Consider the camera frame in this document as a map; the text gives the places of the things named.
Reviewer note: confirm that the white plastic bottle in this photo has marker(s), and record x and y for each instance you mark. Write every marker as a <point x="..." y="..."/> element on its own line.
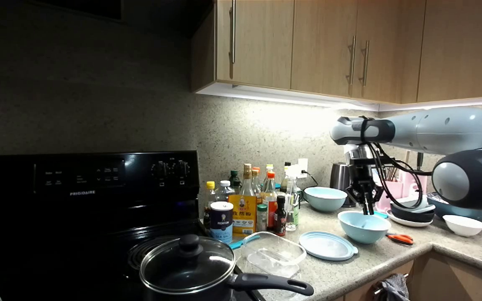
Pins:
<point x="286" y="172"/>

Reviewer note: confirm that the clear glass bottle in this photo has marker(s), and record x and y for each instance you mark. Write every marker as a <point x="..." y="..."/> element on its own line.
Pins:
<point x="291" y="209"/>

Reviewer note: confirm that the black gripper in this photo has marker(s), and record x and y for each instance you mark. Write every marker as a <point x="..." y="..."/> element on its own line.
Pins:
<point x="363" y="172"/>

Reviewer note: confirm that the dark stacked bowls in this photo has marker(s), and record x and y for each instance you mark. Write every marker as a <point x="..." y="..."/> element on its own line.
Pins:
<point x="413" y="211"/>

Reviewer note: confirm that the yellow cap bottle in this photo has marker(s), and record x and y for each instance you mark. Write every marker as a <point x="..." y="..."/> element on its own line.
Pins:
<point x="211" y="192"/>

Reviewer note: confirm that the under cabinet light strip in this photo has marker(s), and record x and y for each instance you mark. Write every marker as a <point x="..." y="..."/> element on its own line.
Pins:
<point x="285" y="95"/>

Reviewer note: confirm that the dark sauce bottle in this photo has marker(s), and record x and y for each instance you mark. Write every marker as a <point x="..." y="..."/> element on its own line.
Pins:
<point x="280" y="217"/>

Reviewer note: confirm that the yellow label bottle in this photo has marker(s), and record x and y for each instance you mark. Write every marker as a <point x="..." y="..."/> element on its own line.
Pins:
<point x="243" y="214"/>

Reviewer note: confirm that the black saucepan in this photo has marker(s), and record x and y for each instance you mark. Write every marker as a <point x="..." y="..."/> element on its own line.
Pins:
<point x="275" y="281"/>

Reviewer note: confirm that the white plate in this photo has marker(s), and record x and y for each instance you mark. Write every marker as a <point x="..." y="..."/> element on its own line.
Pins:
<point x="410" y="224"/>

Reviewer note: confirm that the dark blue white can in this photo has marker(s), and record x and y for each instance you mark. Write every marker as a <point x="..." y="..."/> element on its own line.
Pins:
<point x="221" y="219"/>

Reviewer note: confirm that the red sauce bottle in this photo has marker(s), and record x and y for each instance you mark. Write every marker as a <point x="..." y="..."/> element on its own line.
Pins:
<point x="271" y="194"/>

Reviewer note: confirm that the pink utensil holder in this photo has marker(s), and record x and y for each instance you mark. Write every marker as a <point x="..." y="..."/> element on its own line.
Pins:
<point x="392" y="196"/>

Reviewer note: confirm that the black electric stove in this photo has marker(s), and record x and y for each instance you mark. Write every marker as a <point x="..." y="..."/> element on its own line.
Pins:
<point x="84" y="222"/>

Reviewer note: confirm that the clear water bottle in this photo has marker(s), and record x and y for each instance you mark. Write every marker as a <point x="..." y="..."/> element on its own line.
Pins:
<point x="224" y="191"/>

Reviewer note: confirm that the green cap jar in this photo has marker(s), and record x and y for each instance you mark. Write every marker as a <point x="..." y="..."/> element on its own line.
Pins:
<point x="261" y="217"/>

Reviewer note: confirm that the wooden wall cabinets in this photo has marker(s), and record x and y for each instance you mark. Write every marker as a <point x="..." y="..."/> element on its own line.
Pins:
<point x="318" y="43"/>

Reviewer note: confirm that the blue baking dish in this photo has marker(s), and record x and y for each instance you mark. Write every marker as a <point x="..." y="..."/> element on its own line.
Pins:
<point x="475" y="212"/>

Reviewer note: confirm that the grey hanging towel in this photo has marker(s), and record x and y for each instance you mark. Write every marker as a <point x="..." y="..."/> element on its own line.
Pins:
<point x="392" y="286"/>

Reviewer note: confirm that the small white bowl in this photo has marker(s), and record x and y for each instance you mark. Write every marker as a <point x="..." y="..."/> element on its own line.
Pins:
<point x="464" y="226"/>

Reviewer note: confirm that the glass pot lid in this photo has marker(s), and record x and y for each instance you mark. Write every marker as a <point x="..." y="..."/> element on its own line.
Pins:
<point x="184" y="268"/>

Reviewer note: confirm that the light blue round lid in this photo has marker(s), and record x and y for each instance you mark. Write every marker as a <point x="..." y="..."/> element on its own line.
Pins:
<point x="326" y="246"/>

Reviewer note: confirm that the orange cap bottle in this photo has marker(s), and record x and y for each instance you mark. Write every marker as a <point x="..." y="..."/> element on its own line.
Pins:
<point x="256" y="181"/>

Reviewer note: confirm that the clear glass container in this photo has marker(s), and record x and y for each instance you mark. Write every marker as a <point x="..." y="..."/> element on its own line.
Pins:
<point x="271" y="254"/>

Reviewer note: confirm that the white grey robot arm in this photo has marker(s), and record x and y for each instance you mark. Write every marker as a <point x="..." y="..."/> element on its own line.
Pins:
<point x="447" y="130"/>

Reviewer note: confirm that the wooden base cabinet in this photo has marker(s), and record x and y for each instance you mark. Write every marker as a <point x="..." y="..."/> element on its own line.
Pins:
<point x="452" y="278"/>

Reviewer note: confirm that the light blue bowl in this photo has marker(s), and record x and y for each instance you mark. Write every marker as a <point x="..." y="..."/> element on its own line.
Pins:
<point x="325" y="201"/>
<point x="358" y="234"/>

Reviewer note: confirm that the green glass bottle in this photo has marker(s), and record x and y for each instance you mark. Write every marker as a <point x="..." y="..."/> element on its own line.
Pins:
<point x="234" y="181"/>

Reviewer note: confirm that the pink knife block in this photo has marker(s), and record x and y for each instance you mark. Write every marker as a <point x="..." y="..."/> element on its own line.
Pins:
<point x="415" y="186"/>

